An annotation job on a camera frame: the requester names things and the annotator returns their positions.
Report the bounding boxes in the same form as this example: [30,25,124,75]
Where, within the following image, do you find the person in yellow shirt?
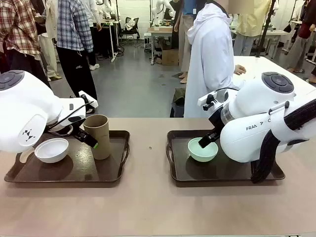
[233,0,272,56]

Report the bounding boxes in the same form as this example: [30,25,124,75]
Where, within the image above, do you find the person in dark red top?
[286,0,316,74]

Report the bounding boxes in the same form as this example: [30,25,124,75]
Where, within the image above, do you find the white bowl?
[34,138,70,164]

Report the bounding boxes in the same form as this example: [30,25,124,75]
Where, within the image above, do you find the person in beige clothes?
[37,0,63,81]

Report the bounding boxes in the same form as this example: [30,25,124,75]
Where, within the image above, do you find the person in red plaid shirt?
[0,0,51,87]

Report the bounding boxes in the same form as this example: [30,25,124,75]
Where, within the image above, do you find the pale green bowl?
[188,137,219,163]

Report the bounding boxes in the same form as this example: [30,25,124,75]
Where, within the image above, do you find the cardboard box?
[161,49,180,66]

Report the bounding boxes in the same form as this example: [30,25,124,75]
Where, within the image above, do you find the black office chair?
[120,16,140,44]

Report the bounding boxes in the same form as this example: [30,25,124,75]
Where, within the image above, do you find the person's right hand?
[234,64,247,76]

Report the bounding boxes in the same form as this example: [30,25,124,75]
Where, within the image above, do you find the tall brown cup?
[82,115,111,160]

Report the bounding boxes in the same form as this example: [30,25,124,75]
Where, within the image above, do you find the person in blue plaid shirt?
[55,0,99,99]

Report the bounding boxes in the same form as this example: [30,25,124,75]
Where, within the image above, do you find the white background work table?
[229,27,289,59]

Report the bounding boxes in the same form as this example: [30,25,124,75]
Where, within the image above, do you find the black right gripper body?
[208,108,225,136]

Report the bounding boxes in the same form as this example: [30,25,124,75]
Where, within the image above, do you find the white desk with green light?
[92,19,122,63]

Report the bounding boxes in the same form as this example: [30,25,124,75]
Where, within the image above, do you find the dark brown plastic tray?
[166,130,286,181]
[4,130,131,183]

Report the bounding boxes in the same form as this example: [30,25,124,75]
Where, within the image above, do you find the person in white hooded coat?
[184,2,247,119]

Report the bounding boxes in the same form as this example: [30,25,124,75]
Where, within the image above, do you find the person in white shirt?
[83,0,102,72]

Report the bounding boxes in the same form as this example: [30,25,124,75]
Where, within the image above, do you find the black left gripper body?
[70,122,87,141]

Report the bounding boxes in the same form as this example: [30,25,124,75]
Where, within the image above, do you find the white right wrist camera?
[198,90,218,111]

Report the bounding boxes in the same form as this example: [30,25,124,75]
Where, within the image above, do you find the wooden top work table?
[147,26,173,65]

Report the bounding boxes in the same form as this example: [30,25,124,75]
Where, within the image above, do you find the black camera stand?
[255,0,277,58]

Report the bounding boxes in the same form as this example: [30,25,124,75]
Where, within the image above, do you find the black braided cable sleeve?
[251,98,316,184]

